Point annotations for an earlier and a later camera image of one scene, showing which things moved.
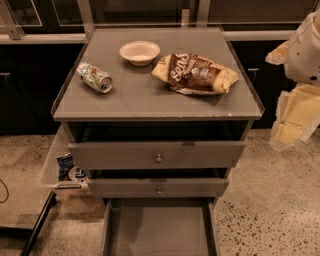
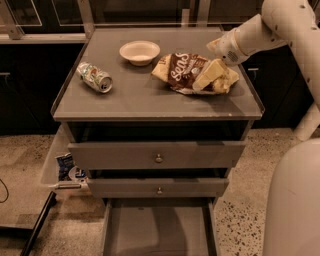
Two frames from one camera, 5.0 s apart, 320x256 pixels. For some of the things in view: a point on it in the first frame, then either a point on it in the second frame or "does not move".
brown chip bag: (192, 74) does not move
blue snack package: (64, 162) does not move
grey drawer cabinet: (156, 117) does not move
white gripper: (304, 55) → (227, 47)
